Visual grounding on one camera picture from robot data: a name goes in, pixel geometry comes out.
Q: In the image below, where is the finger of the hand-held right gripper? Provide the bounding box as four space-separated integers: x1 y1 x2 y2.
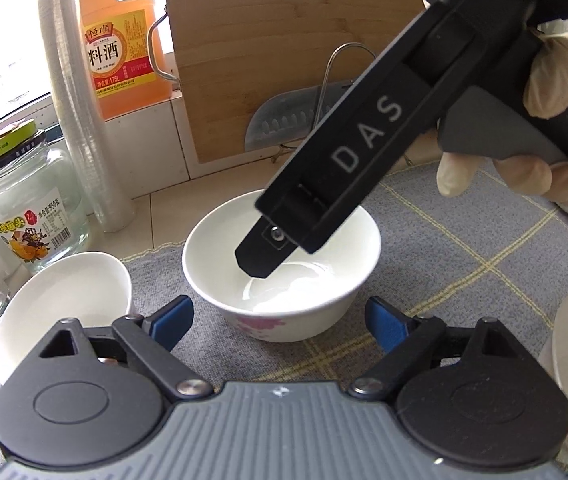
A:
235 212 311 281

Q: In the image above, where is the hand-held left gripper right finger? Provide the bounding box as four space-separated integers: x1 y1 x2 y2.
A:
348 296 522 404

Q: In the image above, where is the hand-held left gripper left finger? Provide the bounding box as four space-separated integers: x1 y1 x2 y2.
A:
38 296 213 404

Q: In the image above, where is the person's right hand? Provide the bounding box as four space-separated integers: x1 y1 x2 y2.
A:
436 27 568 207

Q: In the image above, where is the grey blue checked cloth mat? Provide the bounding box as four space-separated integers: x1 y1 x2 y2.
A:
0 152 568 461

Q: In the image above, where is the bamboo cutting board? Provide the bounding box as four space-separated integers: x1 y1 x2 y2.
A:
163 0 425 164

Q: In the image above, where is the glass jar with green lid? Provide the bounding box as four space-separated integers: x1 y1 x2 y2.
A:
0 127 91 274

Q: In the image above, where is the tall stack of plastic cups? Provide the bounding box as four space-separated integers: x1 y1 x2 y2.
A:
38 0 135 234

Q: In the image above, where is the orange cooking wine bottle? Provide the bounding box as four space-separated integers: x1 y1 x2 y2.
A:
78 0 175 122

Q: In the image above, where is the black-handled kitchen knife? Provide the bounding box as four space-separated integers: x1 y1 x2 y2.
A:
244 80 355 154

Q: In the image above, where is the metal wire rack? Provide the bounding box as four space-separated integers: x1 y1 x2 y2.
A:
275 42 381 162

